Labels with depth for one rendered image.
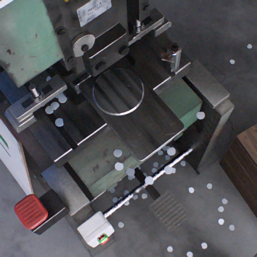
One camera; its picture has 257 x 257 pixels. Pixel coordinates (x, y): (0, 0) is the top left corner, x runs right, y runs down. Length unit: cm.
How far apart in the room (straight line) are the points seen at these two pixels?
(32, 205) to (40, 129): 21
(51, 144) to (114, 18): 38
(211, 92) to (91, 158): 38
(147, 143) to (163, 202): 62
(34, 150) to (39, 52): 51
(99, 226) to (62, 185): 14
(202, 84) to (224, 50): 83
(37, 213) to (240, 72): 126
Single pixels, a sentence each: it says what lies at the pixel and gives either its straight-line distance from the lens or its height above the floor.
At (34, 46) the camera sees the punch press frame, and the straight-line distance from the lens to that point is 67.
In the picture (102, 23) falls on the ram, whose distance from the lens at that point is 83.
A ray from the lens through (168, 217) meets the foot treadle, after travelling 155.
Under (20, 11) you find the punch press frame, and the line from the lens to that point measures 60.
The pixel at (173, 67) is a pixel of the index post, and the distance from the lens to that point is 110.
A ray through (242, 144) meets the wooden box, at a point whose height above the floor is 35.
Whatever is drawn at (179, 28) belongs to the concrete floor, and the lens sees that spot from 203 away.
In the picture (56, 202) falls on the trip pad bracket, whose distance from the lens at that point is 102.
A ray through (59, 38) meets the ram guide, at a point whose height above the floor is 110.
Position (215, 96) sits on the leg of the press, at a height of 64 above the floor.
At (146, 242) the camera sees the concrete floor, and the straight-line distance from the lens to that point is 170.
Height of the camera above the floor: 169
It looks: 70 degrees down
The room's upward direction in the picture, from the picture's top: 7 degrees counter-clockwise
